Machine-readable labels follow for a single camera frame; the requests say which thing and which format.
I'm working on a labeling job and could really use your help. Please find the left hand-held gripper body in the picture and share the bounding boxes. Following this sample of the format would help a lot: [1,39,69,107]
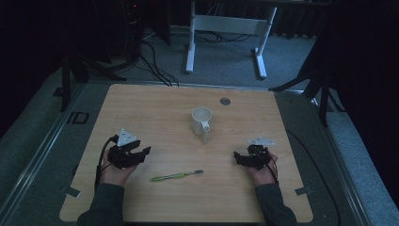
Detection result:
[107,127,143,170]

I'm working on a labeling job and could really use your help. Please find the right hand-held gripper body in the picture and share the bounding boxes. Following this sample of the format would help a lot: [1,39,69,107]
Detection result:
[245,136,276,171]

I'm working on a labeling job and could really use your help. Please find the green toothbrush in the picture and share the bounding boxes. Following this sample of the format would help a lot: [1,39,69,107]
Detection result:
[151,169,204,183]

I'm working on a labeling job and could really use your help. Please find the white cup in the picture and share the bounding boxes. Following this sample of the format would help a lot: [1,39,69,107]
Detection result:
[191,105,214,145]

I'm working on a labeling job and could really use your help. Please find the person's left hand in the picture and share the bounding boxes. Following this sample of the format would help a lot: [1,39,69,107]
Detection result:
[99,149,139,188]

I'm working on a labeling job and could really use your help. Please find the person's right hand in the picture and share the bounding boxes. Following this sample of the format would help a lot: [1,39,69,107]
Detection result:
[245,152,279,186]

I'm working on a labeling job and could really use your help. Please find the grey tape piece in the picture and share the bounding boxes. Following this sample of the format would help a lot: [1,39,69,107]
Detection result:
[294,186,313,196]
[63,186,81,199]

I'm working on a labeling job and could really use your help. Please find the black metal stand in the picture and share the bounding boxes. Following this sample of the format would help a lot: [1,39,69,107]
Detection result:
[52,43,127,113]
[268,59,346,128]

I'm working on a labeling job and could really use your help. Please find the black computer tower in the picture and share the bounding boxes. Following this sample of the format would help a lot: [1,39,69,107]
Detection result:
[122,0,146,62]

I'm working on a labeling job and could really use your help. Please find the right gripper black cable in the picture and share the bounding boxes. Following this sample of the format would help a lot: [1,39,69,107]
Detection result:
[254,147,280,184]

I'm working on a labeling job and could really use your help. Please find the long black floor cable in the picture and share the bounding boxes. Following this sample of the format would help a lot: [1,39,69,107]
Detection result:
[285,129,343,226]

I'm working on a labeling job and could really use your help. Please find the black floor cables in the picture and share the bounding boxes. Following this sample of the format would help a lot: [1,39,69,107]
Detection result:
[137,29,253,88]

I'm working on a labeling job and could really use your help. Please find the white metal desk frame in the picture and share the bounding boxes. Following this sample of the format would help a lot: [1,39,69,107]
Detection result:
[184,0,279,80]

